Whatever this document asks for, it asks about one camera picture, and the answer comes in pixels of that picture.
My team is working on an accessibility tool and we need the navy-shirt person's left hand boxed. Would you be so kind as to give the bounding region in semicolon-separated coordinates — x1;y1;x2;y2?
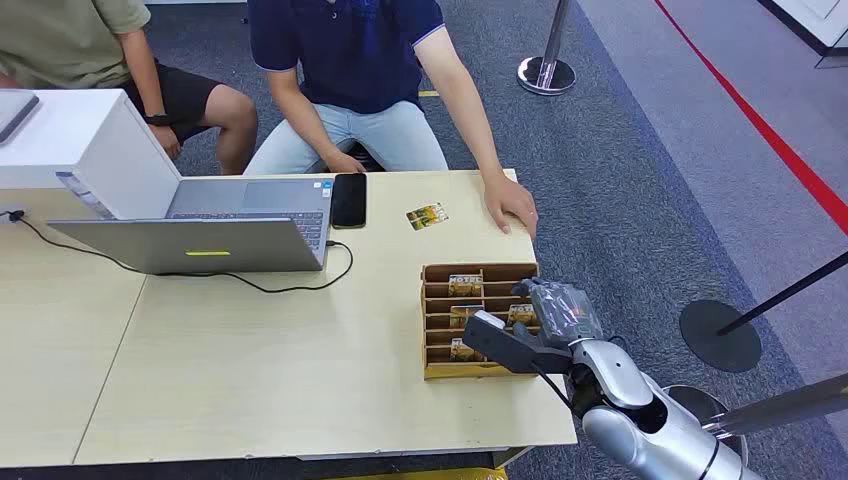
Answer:
482;170;540;242

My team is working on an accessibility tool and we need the navy-shirt person's right hand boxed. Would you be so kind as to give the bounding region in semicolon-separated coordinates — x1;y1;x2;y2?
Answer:
323;150;368;176

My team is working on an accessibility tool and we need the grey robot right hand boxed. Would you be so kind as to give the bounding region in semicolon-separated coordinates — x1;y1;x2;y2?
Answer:
510;277;605;350

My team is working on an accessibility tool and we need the olive-shirt person's left hand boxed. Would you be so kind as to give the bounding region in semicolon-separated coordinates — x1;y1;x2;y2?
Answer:
148;123;183;162

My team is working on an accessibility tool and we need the hotel key card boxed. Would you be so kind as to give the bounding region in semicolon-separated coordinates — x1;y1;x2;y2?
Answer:
449;304;484;330
447;274;484;299
449;337;487;364
506;303;539;328
405;202;450;232

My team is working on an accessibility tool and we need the person in navy shirt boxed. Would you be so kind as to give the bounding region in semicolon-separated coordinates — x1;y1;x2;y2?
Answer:
243;0;540;242

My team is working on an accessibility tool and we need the wooden card holder box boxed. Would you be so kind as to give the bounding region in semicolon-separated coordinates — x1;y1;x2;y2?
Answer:
419;262;541;382

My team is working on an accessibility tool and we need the person in olive shirt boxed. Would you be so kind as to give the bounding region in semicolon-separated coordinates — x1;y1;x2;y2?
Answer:
0;0;260;178

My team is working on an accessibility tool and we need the black stool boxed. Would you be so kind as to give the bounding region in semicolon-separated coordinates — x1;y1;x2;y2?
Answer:
343;140;387;174

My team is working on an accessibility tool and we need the black smartphone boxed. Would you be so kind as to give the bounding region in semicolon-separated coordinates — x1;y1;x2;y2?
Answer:
329;172;369;231

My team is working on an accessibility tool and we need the white cabinet box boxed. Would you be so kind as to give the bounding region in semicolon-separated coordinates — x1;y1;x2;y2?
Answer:
0;87;183;222

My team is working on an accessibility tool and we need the silver laptop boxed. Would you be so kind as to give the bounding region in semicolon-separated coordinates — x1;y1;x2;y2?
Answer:
46;175;335;277

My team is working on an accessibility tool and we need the grey tablet device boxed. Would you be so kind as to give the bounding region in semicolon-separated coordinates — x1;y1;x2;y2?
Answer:
0;89;41;146

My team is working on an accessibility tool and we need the red floor tape line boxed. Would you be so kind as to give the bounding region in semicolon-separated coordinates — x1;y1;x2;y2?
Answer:
652;0;848;238

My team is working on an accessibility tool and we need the white display platform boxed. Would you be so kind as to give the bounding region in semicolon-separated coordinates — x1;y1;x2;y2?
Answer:
757;0;848;70

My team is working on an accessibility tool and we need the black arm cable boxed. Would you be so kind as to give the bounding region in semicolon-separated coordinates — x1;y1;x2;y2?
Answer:
528;362;576;411

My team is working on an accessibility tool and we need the chrome stanchion post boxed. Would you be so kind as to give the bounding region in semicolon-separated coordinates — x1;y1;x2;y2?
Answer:
515;0;578;98
662;371;848;466

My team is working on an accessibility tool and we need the black laptop cable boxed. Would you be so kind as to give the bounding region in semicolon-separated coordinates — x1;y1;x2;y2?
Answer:
0;209;356;295

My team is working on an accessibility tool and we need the black stanchion post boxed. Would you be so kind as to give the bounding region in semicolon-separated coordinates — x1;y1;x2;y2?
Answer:
678;249;848;374

